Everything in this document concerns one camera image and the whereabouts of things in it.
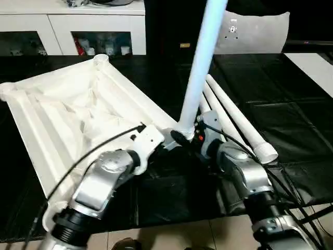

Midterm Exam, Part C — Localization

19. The white plastic table leg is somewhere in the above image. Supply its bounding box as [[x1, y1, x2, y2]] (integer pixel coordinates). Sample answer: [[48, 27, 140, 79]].
[[201, 83, 254, 154], [199, 97, 211, 115], [206, 73, 279, 164], [178, 0, 229, 143]]

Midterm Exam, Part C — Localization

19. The white plastic table top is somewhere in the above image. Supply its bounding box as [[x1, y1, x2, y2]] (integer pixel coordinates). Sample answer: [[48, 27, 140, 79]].
[[0, 54, 195, 232]]

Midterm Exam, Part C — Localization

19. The black work mat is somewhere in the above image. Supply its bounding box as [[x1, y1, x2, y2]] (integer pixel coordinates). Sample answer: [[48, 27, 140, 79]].
[[0, 53, 333, 240]]

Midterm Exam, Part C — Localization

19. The dark robot foot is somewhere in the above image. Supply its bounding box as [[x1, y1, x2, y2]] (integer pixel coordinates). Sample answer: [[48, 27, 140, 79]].
[[114, 237, 143, 250]]

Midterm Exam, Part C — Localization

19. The tall black cabinet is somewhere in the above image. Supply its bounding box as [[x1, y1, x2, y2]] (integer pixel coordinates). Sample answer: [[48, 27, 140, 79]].
[[144, 0, 227, 57]]

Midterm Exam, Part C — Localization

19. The grey cushion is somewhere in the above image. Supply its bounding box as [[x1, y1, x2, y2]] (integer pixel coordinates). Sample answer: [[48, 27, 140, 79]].
[[213, 10, 291, 55]]

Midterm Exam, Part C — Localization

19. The white flat board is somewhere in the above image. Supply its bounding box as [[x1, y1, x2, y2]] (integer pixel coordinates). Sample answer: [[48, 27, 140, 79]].
[[283, 53, 333, 98]]

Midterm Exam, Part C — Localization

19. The red box in cabinet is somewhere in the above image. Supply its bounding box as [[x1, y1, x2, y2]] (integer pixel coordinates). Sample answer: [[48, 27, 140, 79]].
[[74, 38, 85, 55]]

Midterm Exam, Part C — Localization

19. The black metal bench leg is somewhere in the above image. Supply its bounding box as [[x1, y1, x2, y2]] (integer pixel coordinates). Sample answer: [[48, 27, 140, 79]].
[[299, 207, 333, 224]]

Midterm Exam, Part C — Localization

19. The round grey appliance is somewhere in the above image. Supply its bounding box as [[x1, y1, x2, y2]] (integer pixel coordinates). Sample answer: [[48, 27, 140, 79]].
[[89, 0, 127, 6]]

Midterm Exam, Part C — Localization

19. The white cabinet with glass doors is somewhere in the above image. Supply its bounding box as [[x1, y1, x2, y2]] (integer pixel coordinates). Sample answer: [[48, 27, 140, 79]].
[[0, 0, 146, 57]]

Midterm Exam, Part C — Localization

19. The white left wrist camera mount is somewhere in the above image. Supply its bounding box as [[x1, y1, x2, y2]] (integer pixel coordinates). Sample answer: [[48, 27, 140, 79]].
[[130, 124, 165, 175]]

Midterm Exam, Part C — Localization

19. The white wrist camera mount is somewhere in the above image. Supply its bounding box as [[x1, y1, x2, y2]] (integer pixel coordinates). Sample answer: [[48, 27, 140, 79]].
[[199, 109, 223, 136], [130, 124, 165, 175]]

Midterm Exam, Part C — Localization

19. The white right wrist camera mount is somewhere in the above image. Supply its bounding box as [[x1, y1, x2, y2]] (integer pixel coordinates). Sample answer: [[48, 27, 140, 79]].
[[199, 109, 223, 136]]

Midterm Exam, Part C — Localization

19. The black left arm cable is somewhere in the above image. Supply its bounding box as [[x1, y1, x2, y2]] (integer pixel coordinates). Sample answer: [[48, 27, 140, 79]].
[[23, 124, 146, 250]]

